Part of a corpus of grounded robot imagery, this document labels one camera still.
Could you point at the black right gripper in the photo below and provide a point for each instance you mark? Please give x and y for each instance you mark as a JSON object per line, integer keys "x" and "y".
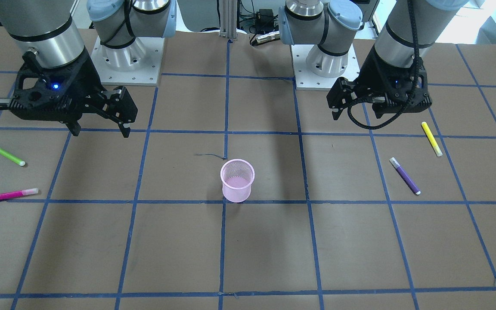
{"x": 85, "y": 74}

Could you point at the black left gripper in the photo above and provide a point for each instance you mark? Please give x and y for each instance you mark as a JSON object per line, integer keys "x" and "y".
{"x": 370, "y": 74}

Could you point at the purple marker pen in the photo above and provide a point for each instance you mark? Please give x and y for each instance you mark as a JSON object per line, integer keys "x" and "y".
{"x": 404, "y": 176}

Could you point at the pink marker pen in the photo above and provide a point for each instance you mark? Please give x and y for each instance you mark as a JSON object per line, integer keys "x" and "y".
{"x": 18, "y": 194}

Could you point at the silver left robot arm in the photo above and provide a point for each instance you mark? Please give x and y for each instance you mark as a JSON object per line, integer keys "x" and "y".
{"x": 411, "y": 29}

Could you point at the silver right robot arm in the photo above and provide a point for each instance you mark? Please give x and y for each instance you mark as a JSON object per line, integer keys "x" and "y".
{"x": 48, "y": 26}

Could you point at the pink mesh cup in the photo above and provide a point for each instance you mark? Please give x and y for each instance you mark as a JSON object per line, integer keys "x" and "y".
{"x": 237, "y": 177}

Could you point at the green marker pen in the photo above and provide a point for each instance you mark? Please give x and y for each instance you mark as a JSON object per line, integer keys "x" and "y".
{"x": 12, "y": 157}

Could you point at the yellow marker pen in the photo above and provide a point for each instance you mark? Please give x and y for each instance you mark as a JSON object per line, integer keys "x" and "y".
{"x": 431, "y": 139}

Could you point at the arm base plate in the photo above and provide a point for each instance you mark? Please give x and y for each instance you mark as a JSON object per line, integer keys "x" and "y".
{"x": 315, "y": 70}
{"x": 136, "y": 65}

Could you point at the aluminium frame post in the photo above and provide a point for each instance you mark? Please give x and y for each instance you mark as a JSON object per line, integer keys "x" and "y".
{"x": 228, "y": 17}

